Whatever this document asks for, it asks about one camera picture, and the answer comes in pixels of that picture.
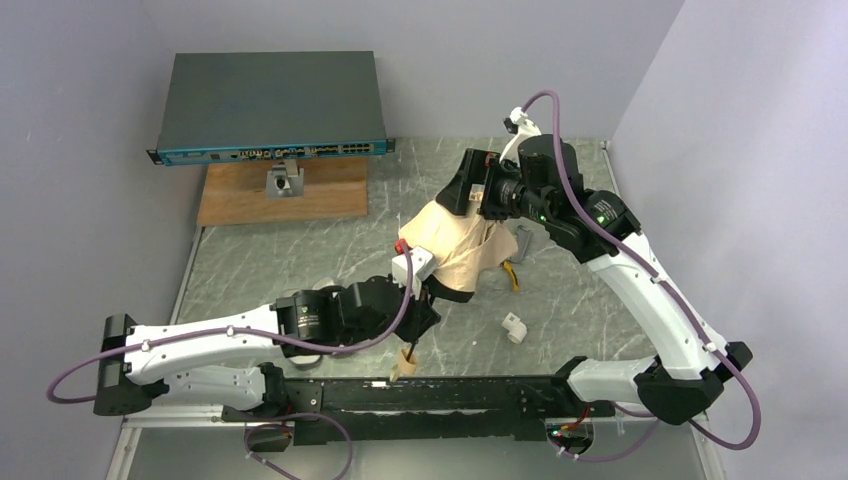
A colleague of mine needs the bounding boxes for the white plastic pipe fitting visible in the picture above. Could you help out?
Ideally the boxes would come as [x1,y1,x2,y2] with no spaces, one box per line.
[501,312,528,344]

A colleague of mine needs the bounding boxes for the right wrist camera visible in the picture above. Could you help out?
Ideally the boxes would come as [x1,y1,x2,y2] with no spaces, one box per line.
[500,107,543,163]

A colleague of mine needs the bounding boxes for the grey network switch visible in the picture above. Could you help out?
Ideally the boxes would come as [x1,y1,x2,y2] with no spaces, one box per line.
[147,51,396,166]

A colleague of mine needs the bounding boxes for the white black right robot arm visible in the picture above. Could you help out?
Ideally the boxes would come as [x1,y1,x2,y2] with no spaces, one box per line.
[436,134,753,425]

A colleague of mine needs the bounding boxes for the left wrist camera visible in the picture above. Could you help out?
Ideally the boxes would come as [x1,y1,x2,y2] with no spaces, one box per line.
[391,239,437,296]

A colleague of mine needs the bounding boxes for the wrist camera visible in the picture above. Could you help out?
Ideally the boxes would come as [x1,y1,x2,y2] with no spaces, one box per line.
[391,239,437,296]
[500,107,543,163]

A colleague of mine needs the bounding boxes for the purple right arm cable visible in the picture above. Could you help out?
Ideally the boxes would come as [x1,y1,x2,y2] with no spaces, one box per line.
[519,89,763,452]

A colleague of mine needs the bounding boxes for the wooden board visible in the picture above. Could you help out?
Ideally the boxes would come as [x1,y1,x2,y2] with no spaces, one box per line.
[196,156,368,227]

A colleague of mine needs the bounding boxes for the grey metal stand bracket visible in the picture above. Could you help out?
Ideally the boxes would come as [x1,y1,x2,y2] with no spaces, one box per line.
[265,159,304,199]

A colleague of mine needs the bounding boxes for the yellow handled pliers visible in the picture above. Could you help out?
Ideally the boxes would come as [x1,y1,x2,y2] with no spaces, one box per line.
[501,260,520,292]

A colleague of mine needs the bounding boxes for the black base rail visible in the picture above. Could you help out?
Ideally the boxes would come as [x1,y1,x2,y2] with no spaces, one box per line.
[220,375,614,446]

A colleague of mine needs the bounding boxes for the beige umbrella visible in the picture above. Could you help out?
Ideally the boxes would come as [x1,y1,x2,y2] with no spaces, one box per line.
[389,188,521,384]

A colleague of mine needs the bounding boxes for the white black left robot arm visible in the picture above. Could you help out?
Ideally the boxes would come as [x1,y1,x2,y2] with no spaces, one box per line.
[93,276,441,416]

